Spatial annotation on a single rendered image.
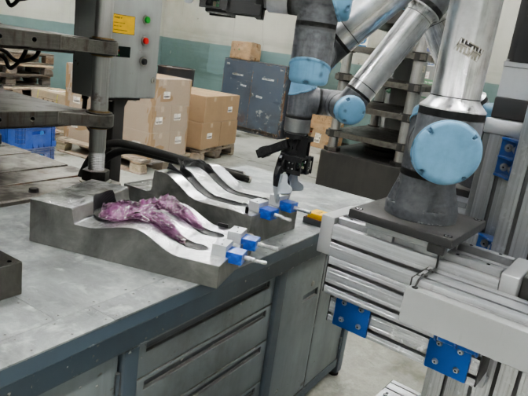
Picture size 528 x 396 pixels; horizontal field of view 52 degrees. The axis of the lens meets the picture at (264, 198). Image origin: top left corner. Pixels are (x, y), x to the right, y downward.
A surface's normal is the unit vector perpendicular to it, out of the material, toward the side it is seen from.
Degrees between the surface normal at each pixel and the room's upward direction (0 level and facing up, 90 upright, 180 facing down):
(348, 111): 90
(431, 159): 98
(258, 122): 90
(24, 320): 0
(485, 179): 90
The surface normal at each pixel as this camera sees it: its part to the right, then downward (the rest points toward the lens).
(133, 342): 0.83, 0.25
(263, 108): -0.53, 0.15
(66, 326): 0.13, -0.96
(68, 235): -0.28, 0.22
